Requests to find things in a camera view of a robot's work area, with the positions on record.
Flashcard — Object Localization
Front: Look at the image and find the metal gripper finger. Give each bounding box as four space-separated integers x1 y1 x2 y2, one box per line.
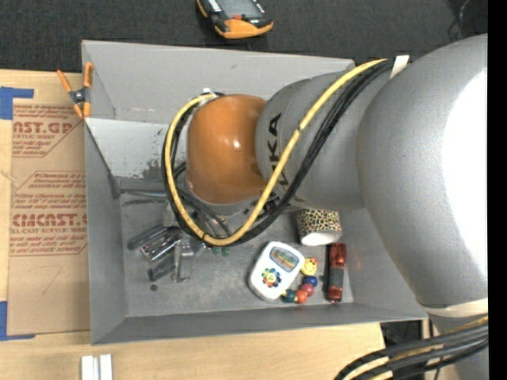
127 226 184 262
147 239 195 283

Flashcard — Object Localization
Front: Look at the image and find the grey metal bin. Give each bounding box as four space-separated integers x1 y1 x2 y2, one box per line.
81 40 429 346

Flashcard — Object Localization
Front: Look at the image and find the white toy with coloured beads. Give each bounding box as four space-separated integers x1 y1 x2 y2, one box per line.
247 241 320 305

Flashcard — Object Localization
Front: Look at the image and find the brown cardboard board, red print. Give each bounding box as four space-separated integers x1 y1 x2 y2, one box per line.
0 68 93 340

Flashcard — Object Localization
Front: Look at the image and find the leopard print cup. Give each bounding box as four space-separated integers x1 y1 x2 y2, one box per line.
296 208 343 247

